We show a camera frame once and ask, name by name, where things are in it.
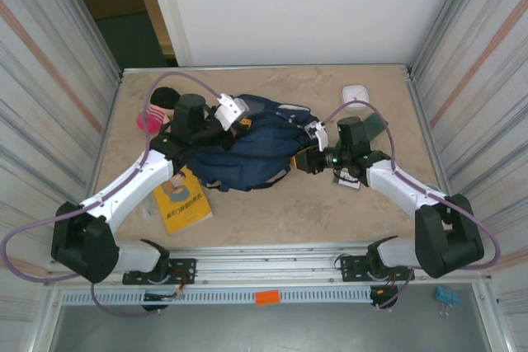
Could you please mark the navy blue backpack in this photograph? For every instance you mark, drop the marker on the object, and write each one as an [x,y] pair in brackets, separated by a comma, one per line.
[264,142]

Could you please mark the dark green sponge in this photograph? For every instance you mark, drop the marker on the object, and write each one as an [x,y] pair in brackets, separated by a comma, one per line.
[376,123]

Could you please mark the black card pack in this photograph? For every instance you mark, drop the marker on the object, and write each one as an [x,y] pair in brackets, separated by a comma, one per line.
[348,182]

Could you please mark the yellow paperback book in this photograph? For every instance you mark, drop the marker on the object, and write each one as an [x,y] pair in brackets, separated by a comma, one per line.
[185,207]

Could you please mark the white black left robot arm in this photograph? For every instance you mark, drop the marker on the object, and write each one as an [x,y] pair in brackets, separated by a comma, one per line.
[136,175]

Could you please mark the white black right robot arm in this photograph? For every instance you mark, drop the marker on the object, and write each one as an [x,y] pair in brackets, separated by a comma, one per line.
[400,187]

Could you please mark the pink plush doll black hair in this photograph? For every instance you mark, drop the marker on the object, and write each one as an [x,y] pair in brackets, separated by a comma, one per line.
[158,98]

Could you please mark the white square clock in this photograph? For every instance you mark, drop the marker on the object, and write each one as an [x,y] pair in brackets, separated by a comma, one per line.
[354,94]

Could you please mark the corrugated metal side panel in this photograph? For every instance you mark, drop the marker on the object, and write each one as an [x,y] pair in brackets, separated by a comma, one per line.
[41,121]
[486,121]

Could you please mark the orange tape tag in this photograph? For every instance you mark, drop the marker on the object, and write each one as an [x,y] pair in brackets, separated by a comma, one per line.
[267,298]

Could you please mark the blue binder clip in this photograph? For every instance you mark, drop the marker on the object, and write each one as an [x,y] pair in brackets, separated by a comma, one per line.
[446,295]

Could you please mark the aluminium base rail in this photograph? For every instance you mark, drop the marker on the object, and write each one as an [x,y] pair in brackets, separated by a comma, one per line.
[268,265]

